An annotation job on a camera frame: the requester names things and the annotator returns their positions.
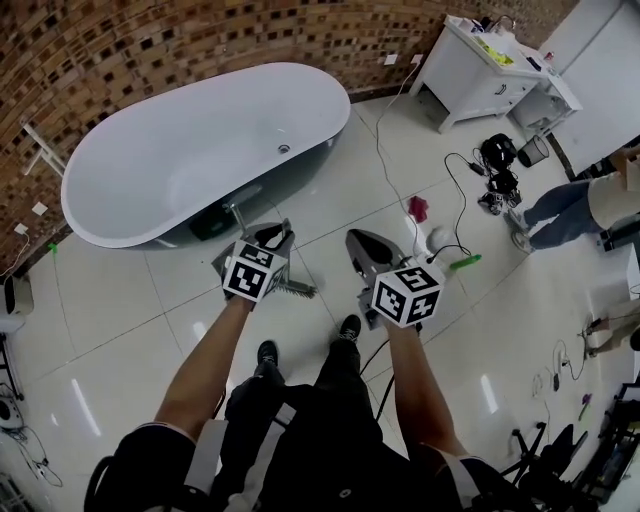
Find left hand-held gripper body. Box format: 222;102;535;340
210;221;296;305

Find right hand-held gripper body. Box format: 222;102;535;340
344;228;447;332

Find person's right forearm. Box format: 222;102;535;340
383;322;472;464

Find person's left forearm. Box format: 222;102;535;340
153;294;255;444

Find white tiled floor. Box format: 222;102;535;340
0;92;640;512

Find white floor appliance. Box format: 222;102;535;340
0;273;36;332

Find person's right black shoe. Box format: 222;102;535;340
338;314;363;345

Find person's black shoe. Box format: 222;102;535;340
338;314;363;345
256;340;280;372

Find person's left black shoe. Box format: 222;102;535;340
256;340;280;372

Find red cloth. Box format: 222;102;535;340
406;195;432;223

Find person's black trousers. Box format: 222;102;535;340
223;335;381;451

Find white oval bathtub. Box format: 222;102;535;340
60;61;353;251

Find pile of black devices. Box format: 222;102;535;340
478;171;525;217

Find black bag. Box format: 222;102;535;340
480;132;519;165

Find black office chair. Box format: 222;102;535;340
499;421;590;494

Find white vanity cabinet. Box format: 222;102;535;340
408;13;545;135

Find white towel rack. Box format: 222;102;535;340
19;118;67;177

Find white open shelf unit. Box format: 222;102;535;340
537;69;585;182

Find yellow green cloth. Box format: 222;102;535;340
475;35;515;67

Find black metal rack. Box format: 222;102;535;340
582;382;640;512

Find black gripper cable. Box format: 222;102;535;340
358;333;397;429

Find black cable with adapter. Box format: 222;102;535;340
428;151;487;265

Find tangle of floor cables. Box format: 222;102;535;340
530;338;587;399

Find person's black vest with straps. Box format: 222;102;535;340
87;384;524;512

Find black wire waste basket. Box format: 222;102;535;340
516;134;551;169

